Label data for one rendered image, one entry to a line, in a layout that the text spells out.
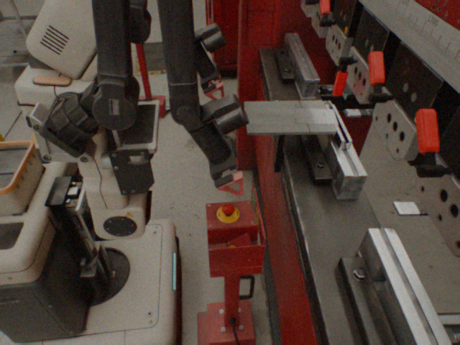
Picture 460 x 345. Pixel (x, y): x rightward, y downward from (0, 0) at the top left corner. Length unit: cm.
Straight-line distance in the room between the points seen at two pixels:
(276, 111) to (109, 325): 102
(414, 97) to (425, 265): 157
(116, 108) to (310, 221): 57
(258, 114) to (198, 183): 126
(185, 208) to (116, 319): 89
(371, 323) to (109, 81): 67
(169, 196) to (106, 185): 120
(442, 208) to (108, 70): 57
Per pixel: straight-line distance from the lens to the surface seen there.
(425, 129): 53
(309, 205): 95
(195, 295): 175
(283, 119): 104
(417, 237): 223
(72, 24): 77
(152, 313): 143
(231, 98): 68
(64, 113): 70
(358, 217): 96
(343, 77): 85
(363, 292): 79
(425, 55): 62
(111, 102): 63
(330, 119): 107
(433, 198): 58
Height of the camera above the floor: 156
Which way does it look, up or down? 43 degrees down
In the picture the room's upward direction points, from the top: straight up
